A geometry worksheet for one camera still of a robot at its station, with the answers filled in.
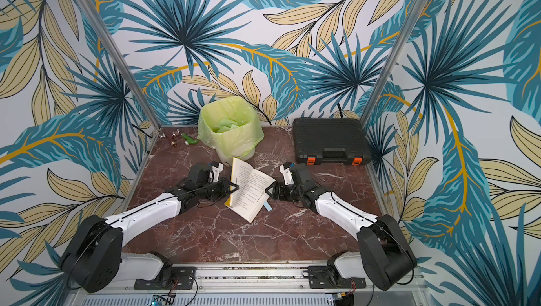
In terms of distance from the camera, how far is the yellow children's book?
2.86 ft

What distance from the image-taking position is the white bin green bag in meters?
0.87

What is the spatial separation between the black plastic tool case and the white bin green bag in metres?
0.23

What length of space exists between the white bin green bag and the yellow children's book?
63 millimetres

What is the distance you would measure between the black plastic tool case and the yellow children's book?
0.23 metres

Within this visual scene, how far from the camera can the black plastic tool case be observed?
3.35 feet
